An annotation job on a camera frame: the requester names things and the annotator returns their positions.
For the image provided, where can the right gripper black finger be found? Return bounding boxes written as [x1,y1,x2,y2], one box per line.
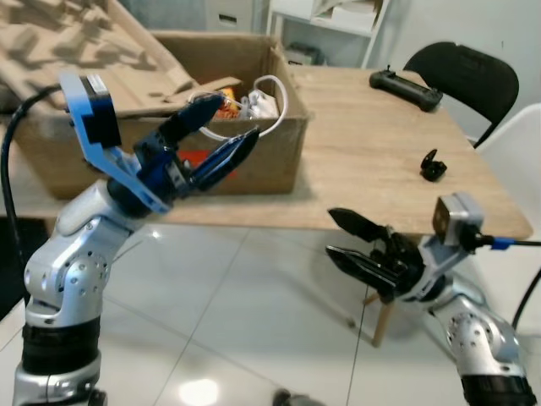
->
[327,207,392,243]
[325,245,397,294]

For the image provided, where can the grey drawer cabinet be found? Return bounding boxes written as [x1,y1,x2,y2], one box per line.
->
[205,0,249,34]

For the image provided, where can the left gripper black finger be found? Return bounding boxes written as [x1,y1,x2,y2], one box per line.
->
[189,129,262,192]
[159,94,228,147]

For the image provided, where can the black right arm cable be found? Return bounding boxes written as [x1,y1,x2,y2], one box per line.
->
[480,237,541,332]

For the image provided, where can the white plastic bag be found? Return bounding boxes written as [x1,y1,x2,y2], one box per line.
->
[241,91,281,120]

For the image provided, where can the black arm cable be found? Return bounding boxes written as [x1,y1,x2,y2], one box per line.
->
[0,85,65,273]
[480,237,541,332]

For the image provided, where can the moulded brown cardboard sheet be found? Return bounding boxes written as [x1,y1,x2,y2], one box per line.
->
[0,0,243,116]

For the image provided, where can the black remote controller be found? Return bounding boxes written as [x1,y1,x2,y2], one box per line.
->
[369,67,444,113]

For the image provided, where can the black chair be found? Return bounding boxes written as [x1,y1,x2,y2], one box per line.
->
[403,41,521,150]

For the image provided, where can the white looped cable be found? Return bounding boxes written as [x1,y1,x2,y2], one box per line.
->
[203,74,289,141]

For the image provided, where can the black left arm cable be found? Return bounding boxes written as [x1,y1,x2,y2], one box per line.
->
[0,85,65,273]

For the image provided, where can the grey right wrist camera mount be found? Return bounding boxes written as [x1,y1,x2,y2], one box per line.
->
[418,193,485,284]

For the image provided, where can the white shelf unit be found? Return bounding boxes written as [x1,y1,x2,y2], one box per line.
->
[266,0,391,69]

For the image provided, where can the orange snack packet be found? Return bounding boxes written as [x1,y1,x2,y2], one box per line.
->
[213,87,246,120]

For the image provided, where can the open brown cardboard box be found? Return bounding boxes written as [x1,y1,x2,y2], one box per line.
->
[17,32,310,200]

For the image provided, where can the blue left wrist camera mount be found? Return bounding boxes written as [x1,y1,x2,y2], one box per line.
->
[57,72,172,214]

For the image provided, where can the white chair wooden legs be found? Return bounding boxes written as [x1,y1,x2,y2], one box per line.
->
[351,103,541,348]

